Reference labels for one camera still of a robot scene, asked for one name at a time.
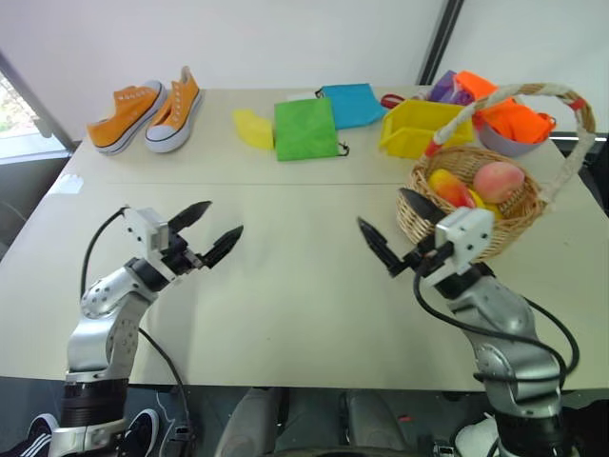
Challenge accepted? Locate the wicker basket with handle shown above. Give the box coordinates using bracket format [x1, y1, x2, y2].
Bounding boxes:
[395, 81, 598, 263]

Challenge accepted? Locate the orange canvas sneaker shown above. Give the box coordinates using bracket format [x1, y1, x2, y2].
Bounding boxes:
[86, 79, 168, 156]
[144, 66, 206, 154]

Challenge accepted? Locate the black white striped shoe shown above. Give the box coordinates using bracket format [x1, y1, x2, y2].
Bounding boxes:
[0, 412, 59, 457]

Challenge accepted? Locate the pink peach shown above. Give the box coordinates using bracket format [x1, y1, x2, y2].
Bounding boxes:
[472, 161, 526, 206]

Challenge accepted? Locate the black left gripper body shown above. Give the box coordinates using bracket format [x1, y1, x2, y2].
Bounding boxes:
[160, 231, 214, 278]

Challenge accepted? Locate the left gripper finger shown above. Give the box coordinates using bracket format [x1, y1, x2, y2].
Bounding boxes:
[167, 200, 213, 235]
[201, 224, 246, 268]

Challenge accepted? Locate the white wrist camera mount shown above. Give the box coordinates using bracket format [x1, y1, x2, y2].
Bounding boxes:
[420, 206, 497, 289]
[122, 207, 186, 283]

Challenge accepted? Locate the yellow red mango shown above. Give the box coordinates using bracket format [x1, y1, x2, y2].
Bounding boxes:
[427, 168, 478, 210]

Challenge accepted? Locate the yellow cloth bag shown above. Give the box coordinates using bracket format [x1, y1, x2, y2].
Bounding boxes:
[231, 108, 278, 152]

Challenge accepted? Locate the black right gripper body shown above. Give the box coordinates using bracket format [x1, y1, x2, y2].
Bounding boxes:
[387, 231, 454, 279]

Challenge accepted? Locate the grey bowl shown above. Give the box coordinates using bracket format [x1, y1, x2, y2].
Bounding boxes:
[475, 113, 554, 158]

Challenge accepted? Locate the grey window frame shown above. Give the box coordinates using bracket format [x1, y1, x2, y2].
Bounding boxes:
[0, 47, 76, 154]

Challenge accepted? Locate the yellow fruit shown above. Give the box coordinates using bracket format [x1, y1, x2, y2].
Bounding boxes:
[468, 188, 506, 221]

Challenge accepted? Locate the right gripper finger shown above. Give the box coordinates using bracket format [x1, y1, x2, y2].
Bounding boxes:
[357, 216, 406, 276]
[398, 188, 448, 230]

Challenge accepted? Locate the orange cloth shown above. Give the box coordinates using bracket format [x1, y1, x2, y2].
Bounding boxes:
[454, 70, 558, 146]

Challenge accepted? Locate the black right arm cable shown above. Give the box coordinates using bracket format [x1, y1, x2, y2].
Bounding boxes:
[412, 242, 581, 387]

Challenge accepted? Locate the green drawstring bag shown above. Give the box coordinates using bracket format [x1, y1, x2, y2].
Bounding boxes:
[273, 96, 351, 163]

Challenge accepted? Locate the yellow plastic bin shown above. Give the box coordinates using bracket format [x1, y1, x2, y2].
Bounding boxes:
[379, 98, 477, 160]

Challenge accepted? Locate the black window frame post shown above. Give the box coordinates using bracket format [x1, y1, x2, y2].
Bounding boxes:
[417, 0, 466, 88]

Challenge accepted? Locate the blue cloth bag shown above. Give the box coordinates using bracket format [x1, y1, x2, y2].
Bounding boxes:
[314, 83, 389, 131]

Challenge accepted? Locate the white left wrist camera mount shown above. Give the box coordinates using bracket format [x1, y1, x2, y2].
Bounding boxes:
[122, 207, 186, 283]

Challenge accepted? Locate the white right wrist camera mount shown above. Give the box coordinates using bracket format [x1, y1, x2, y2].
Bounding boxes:
[420, 206, 497, 289]

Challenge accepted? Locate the black shoe white toe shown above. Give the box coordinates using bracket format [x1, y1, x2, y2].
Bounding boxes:
[117, 407, 162, 457]

